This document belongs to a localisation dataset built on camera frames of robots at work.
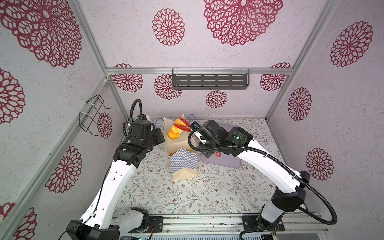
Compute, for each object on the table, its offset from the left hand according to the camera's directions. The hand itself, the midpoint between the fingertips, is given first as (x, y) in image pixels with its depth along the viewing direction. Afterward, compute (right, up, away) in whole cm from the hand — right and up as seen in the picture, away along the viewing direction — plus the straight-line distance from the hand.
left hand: (161, 135), depth 73 cm
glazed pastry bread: (+7, +1, -4) cm, 8 cm away
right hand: (+21, -2, -4) cm, 21 cm away
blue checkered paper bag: (+11, -11, +3) cm, 16 cm away
